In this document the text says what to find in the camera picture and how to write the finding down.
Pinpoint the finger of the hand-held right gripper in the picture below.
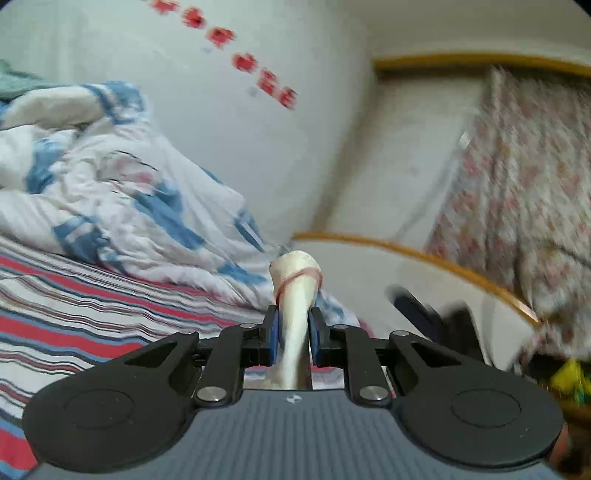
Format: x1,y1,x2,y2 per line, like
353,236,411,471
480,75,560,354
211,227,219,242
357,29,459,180
386,284,440,334

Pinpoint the floral cloth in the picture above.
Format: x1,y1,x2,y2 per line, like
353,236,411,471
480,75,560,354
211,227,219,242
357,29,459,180
424,65,591,363

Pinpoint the striped bed sheet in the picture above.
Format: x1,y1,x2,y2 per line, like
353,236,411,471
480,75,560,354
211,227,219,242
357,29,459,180
0,234,280,472

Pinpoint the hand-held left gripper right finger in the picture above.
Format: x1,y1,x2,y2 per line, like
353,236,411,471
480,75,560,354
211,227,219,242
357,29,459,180
308,306,463,409

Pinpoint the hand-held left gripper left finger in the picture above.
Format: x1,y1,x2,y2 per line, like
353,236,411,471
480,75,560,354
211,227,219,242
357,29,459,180
124,305,280,409

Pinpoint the white board with wooden trim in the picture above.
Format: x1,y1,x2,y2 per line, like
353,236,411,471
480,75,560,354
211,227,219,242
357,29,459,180
290,231,542,372

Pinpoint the pink rubber band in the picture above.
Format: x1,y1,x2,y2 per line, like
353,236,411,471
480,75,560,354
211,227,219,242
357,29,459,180
276,268,325,297

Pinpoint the red wall decoration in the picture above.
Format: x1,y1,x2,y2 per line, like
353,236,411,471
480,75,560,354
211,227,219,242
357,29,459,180
147,0,299,110

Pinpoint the white shopping bag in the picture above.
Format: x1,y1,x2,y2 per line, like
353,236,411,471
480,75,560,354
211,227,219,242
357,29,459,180
269,250,325,392

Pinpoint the yellow and green packet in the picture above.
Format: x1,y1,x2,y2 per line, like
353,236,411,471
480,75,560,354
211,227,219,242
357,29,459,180
549,359,591,408

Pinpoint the green cloth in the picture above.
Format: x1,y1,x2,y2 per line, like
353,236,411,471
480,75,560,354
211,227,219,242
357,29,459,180
0,59,62,100

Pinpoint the white and blue quilt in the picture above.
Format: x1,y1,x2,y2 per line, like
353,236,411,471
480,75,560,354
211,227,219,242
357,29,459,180
0,80,362,334

